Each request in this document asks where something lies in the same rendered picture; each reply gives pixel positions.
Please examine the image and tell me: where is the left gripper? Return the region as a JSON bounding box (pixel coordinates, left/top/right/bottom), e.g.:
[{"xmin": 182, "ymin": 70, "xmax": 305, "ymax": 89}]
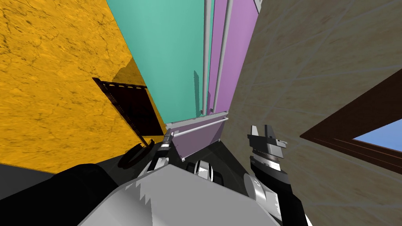
[{"xmin": 162, "ymin": 129, "xmax": 175, "ymax": 146}]

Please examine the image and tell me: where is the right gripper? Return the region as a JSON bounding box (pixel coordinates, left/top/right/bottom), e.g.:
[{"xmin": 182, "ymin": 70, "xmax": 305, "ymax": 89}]
[{"xmin": 247, "ymin": 124, "xmax": 288, "ymax": 160}]

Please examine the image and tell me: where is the grey drawer handle bar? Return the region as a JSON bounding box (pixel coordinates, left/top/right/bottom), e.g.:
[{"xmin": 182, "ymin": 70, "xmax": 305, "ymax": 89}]
[{"xmin": 171, "ymin": 117, "xmax": 229, "ymax": 138}]

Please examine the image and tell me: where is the purple drawer front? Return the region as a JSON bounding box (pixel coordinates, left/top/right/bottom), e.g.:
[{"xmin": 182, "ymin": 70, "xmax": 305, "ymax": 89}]
[{"xmin": 170, "ymin": 113, "xmax": 229, "ymax": 162}]

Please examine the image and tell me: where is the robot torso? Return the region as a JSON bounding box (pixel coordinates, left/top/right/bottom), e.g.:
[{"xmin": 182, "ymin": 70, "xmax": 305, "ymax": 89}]
[{"xmin": 77, "ymin": 160, "xmax": 282, "ymax": 226}]

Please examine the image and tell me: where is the teal fridge door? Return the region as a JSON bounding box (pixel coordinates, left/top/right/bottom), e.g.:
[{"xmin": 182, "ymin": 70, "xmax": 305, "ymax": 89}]
[{"xmin": 106, "ymin": 0, "xmax": 216, "ymax": 125}]

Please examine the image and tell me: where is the purple fridge door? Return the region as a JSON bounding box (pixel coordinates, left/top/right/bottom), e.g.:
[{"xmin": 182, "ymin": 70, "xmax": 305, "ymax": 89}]
[{"xmin": 206, "ymin": 0, "xmax": 261, "ymax": 114}]

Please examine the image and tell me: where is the brown framed window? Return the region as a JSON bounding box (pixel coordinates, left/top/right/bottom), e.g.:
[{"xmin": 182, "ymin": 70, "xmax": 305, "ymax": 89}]
[{"xmin": 300, "ymin": 67, "xmax": 402, "ymax": 175}]

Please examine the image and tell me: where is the long grey door handle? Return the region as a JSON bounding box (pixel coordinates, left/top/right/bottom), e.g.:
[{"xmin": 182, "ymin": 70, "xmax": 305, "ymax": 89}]
[
  {"xmin": 212, "ymin": 0, "xmax": 234, "ymax": 113},
  {"xmin": 201, "ymin": 0, "xmax": 213, "ymax": 116}
]

